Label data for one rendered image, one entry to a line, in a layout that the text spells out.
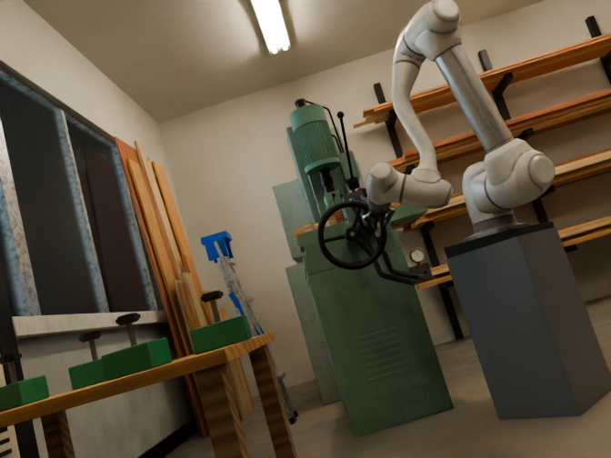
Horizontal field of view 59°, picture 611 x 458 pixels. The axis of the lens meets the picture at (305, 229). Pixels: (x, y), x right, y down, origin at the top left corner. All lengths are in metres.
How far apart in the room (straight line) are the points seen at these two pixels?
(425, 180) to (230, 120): 3.61
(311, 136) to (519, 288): 1.21
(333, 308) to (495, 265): 0.76
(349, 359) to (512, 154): 1.09
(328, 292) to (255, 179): 2.81
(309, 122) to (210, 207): 2.64
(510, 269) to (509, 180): 0.30
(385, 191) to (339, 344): 0.82
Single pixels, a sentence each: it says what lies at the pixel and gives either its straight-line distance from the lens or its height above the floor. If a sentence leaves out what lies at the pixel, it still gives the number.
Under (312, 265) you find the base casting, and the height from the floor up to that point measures 0.75.
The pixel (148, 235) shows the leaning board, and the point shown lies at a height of 1.35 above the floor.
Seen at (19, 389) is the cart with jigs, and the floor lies 0.56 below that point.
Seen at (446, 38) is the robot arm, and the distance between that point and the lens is 1.99.
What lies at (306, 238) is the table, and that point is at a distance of 2.43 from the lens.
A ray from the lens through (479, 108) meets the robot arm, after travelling 1.97.
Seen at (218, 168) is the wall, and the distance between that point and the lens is 5.19.
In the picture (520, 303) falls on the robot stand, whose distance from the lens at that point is 1.99.
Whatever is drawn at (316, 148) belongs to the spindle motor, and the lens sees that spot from 2.60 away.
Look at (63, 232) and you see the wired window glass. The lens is 3.19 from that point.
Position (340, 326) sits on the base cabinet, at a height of 0.46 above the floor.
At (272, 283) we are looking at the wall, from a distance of 4.93.
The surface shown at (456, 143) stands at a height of 1.54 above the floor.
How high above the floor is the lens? 0.54
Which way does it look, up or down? 9 degrees up
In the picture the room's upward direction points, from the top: 16 degrees counter-clockwise
